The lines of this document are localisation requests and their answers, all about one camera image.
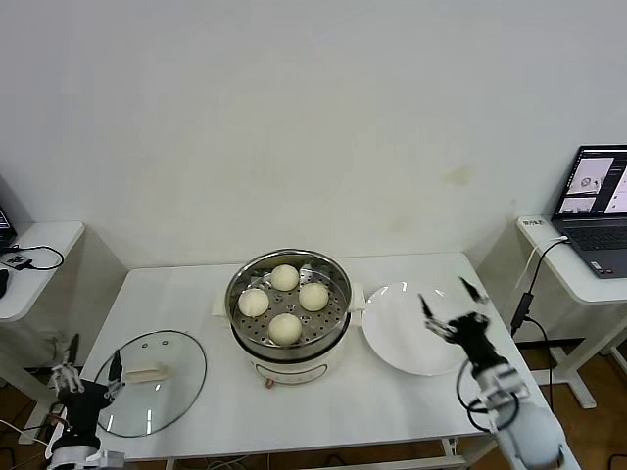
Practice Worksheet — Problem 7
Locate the glass lid with cream handle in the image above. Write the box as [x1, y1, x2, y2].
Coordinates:
[91, 329, 209, 438]

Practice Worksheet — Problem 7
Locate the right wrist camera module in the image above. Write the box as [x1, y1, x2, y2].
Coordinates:
[482, 369, 530, 407]

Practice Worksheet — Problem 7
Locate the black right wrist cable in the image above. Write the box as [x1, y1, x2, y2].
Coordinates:
[457, 359, 520, 435]

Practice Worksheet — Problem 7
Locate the white steamed baozi bun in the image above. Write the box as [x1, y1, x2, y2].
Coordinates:
[237, 287, 271, 318]
[298, 282, 330, 312]
[267, 312, 304, 347]
[270, 263, 300, 291]

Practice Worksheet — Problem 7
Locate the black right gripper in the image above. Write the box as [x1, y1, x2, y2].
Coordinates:
[417, 276, 508, 367]

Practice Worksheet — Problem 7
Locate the white floor cable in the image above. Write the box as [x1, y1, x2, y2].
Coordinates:
[0, 418, 51, 447]

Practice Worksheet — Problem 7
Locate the white side table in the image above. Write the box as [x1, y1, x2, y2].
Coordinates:
[516, 214, 627, 411]
[0, 219, 87, 432]

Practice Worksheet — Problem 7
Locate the black looped cable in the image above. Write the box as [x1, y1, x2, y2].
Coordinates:
[14, 243, 66, 270]

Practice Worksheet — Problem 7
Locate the stainless steel steamer basket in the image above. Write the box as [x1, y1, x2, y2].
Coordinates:
[225, 248, 353, 357]

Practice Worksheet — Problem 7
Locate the black cable with adapter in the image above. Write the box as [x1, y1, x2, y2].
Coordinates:
[510, 236, 570, 407]

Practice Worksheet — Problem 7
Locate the grey open laptop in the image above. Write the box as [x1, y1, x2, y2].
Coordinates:
[551, 143, 627, 281]

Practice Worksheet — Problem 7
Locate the white round plate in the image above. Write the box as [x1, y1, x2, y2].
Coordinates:
[362, 281, 475, 377]

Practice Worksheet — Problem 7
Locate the white laptop cable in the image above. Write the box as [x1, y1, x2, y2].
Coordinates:
[516, 236, 569, 293]

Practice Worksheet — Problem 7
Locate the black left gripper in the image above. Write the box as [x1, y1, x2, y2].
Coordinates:
[47, 333, 127, 442]

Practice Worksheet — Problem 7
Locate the black open laptop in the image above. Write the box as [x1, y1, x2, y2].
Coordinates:
[0, 171, 20, 250]

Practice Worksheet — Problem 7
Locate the cream electric cooking pot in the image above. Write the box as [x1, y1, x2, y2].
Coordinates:
[211, 286, 367, 389]

